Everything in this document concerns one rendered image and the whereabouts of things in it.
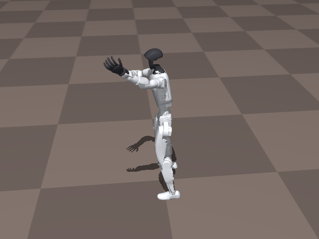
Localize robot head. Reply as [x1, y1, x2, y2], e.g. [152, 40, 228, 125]
[144, 48, 165, 75]

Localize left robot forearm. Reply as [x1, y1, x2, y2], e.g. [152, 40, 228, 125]
[121, 72, 150, 86]

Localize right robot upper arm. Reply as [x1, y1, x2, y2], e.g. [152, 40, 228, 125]
[137, 68, 152, 77]

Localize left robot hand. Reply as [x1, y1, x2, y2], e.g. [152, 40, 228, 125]
[104, 56, 129, 76]

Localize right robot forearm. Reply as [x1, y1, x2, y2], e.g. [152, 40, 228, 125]
[129, 70, 141, 76]

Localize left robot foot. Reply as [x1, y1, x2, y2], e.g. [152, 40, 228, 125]
[158, 190, 181, 200]

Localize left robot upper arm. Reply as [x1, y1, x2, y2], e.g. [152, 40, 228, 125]
[139, 77, 167, 89]

